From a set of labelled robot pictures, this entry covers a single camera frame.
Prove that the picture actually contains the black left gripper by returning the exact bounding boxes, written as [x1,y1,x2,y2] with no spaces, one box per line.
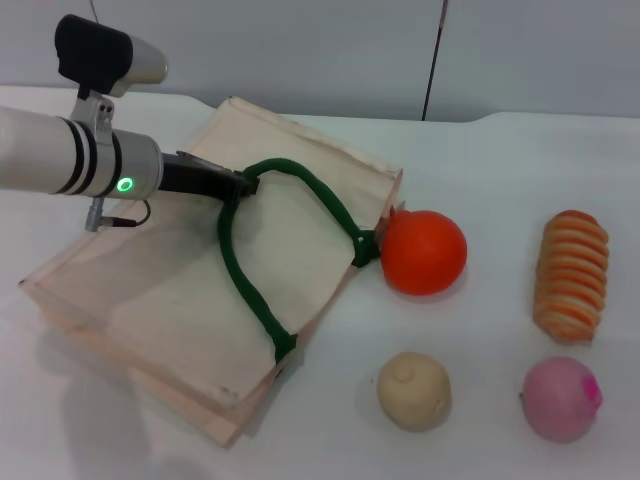
[159,149,260,205]

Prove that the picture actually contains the white handbag with green handles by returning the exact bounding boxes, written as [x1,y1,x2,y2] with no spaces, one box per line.
[18,95,405,449]

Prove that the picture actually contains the pink peach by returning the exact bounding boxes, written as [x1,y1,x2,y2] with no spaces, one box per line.
[519,355,604,444]

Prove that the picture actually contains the orange fruit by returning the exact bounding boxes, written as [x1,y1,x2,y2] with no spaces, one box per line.
[379,209,469,297]

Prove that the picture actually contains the beige potato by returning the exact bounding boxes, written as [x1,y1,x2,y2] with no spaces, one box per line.
[376,351,453,434]

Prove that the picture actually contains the orange striped bread loaf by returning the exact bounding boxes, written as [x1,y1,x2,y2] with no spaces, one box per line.
[533,209,610,346]

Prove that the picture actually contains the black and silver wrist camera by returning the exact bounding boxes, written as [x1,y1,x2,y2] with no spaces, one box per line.
[54,13,170,100]

